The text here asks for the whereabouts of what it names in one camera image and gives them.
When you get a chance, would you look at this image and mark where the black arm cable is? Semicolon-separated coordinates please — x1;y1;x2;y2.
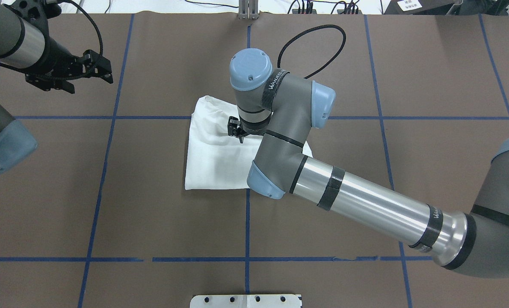
0;0;104;77
277;24;347;80

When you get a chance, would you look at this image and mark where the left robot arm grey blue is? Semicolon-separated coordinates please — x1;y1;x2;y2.
0;0;113;174

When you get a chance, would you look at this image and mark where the aluminium frame post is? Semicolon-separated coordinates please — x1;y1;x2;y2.
238;0;260;20

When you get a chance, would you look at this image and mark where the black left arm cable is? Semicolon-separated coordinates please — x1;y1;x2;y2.
0;0;104;77

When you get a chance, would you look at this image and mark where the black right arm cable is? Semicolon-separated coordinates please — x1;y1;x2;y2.
277;24;347;80

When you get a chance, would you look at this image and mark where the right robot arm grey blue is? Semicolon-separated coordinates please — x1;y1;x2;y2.
228;47;509;278

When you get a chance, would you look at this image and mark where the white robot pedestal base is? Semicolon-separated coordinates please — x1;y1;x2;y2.
189;294;303;308

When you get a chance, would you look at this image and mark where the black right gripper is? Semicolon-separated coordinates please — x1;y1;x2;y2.
227;116;263;144

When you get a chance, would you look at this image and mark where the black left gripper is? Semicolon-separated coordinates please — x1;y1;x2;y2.
6;0;113;94

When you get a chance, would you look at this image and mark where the white long-sleeve printed shirt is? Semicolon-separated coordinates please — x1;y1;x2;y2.
184;95;314;191

